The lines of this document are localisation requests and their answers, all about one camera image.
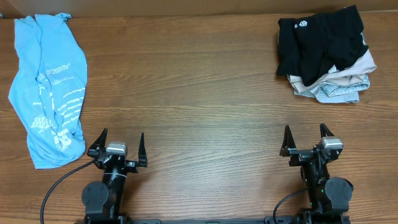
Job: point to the black folded garment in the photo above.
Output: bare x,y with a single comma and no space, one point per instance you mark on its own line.
309,46

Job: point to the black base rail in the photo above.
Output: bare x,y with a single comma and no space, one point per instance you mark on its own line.
286,219

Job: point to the beige folded garment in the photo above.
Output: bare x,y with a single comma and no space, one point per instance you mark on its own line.
352,75

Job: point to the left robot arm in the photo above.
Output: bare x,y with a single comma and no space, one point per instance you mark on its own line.
103,199

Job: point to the light blue printed t-shirt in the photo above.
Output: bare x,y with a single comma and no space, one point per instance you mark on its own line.
49,88

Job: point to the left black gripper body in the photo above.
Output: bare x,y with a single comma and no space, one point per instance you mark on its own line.
115,160

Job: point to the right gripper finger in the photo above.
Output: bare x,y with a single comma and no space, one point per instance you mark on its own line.
288,143
324,131

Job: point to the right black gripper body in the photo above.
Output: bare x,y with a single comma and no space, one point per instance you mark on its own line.
302,155

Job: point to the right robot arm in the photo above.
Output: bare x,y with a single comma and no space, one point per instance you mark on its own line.
328,196

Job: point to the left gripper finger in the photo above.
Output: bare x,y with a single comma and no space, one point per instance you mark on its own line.
99,143
142,156

